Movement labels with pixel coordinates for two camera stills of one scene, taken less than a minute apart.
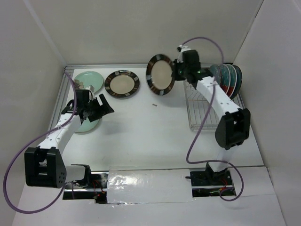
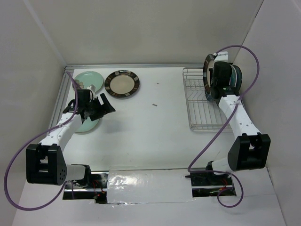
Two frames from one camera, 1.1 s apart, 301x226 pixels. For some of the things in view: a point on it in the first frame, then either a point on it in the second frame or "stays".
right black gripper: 177,70 → 210,94
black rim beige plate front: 160,74 → 209,63
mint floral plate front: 87,125 stays
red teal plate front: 233,80 stays
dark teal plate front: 239,81 stays
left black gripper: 102,109 stays
